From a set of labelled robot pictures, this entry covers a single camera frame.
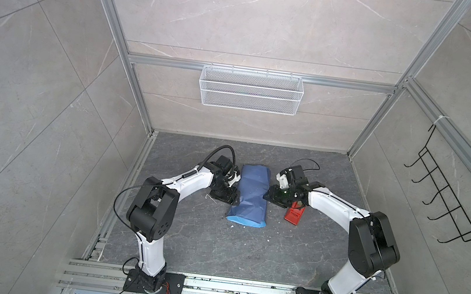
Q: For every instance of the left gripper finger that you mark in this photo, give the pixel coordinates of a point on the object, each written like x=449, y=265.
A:
x=221, y=198
x=235, y=198

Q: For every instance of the black wire hook rack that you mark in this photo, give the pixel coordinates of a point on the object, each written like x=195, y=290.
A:
x=445, y=195

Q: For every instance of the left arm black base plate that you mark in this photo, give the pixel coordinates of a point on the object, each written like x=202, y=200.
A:
x=138, y=282

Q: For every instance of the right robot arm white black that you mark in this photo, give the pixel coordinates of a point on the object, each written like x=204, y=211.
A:
x=372, y=247

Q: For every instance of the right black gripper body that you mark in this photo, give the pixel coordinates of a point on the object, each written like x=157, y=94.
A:
x=285, y=196

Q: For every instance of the white wire mesh basket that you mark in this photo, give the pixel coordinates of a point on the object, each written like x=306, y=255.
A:
x=250, y=90

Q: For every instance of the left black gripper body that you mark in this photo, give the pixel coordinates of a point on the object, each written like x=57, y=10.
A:
x=224, y=187

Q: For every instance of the red tape dispenser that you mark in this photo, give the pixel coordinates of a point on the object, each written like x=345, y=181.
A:
x=294, y=213

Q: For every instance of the light blue wrapping paper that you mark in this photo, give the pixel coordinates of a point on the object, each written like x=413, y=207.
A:
x=253, y=186

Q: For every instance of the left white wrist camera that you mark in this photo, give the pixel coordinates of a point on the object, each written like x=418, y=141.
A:
x=233, y=176

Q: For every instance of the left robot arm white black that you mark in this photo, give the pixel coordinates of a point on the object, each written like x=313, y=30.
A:
x=153, y=210

